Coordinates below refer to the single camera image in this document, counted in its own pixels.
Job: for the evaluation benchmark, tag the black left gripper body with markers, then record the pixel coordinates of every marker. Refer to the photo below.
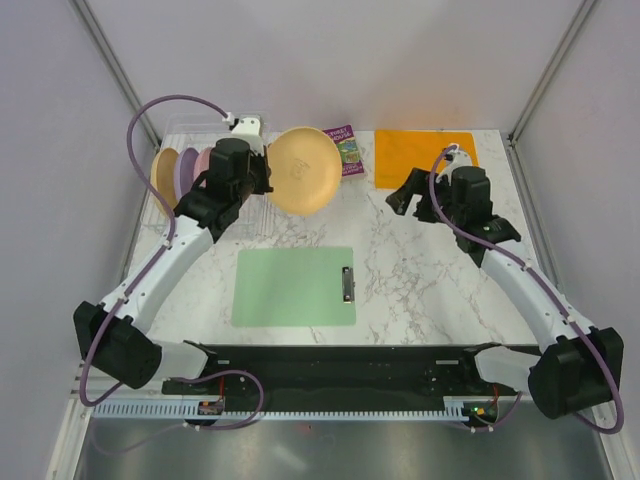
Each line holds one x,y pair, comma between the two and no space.
255,181

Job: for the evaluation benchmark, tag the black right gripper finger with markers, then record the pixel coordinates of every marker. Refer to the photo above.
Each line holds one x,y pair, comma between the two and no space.
400,200
417,183

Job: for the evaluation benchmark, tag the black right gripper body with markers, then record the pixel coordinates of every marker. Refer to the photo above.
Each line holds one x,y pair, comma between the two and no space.
442,191

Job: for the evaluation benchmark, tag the pink plate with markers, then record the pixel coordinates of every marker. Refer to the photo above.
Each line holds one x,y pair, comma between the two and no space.
201,164

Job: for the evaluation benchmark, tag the yellow plate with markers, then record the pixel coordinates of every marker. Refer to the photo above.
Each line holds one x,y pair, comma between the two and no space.
306,170

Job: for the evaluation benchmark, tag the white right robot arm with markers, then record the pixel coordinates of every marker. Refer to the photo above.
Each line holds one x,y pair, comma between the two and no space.
578,365

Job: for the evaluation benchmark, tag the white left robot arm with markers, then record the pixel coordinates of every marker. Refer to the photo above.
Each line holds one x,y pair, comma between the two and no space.
112,335

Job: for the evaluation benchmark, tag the tan plate in rack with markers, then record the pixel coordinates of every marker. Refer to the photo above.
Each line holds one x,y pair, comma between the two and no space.
162,175

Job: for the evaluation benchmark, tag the orange mat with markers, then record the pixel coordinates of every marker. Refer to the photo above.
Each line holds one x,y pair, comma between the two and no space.
397,152

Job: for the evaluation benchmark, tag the purple plate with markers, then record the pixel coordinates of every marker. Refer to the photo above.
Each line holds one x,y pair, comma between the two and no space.
183,171

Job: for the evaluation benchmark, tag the purple paperback book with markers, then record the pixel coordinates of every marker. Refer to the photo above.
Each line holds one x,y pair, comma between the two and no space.
346,143

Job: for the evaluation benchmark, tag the green clipboard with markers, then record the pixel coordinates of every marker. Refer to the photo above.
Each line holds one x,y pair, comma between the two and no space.
294,287

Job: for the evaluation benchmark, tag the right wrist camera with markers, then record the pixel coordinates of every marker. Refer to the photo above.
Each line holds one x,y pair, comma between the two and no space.
456,158

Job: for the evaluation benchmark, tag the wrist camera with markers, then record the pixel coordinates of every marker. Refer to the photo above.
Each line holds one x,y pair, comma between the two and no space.
456,158
248,128

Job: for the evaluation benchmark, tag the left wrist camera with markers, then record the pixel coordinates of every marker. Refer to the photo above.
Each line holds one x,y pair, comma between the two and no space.
248,128

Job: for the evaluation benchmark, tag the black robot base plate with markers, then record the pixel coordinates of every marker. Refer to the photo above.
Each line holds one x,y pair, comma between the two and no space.
339,378

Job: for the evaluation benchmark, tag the left aluminium frame post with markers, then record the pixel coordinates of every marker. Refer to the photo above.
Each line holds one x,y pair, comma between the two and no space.
101,43

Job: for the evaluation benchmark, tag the aluminium frame post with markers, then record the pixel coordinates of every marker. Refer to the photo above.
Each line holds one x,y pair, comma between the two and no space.
101,43
560,54

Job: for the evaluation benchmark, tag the right aluminium frame post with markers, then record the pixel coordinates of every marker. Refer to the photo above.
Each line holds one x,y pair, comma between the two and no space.
560,54

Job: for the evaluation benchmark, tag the white slotted cable duct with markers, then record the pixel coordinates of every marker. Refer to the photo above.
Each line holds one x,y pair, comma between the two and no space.
200,410

